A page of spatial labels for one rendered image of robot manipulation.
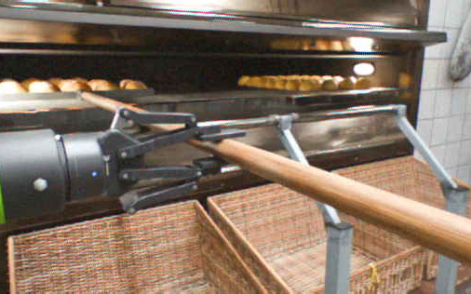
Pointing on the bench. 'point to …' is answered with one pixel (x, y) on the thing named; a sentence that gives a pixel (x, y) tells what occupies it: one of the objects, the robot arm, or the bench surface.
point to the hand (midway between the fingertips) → (220, 148)
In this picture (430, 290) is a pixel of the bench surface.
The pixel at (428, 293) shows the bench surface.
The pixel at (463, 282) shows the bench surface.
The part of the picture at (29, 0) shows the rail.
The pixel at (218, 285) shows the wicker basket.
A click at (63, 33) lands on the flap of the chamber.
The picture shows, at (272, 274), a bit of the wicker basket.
